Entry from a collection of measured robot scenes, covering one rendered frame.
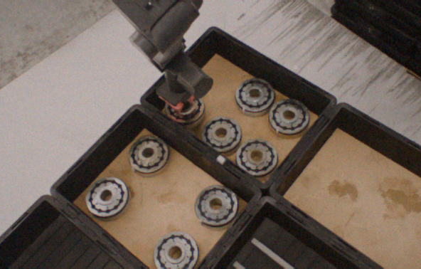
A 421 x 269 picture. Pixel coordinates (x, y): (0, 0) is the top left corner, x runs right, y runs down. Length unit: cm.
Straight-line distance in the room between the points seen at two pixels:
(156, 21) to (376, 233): 76
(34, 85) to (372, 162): 103
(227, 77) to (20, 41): 160
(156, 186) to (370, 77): 72
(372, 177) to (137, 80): 76
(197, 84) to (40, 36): 179
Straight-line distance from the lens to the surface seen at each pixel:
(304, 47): 162
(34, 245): 131
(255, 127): 132
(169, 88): 121
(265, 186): 114
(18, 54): 277
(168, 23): 69
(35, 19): 287
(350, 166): 129
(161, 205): 125
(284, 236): 121
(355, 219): 124
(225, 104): 135
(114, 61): 166
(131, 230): 125
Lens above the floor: 198
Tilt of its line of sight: 62 degrees down
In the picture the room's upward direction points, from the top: 10 degrees counter-clockwise
